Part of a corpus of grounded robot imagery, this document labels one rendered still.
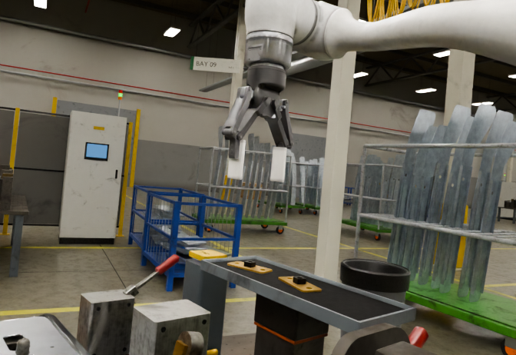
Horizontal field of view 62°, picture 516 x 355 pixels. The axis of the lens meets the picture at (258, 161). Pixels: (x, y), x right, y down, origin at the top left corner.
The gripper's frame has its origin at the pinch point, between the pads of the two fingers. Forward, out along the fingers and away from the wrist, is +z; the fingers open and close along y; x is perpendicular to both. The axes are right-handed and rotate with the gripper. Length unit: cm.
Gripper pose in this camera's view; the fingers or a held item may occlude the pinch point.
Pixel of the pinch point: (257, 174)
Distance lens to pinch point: 81.9
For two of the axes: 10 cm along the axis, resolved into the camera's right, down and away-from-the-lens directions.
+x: 8.0, 0.6, -5.9
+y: -5.9, -0.7, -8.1
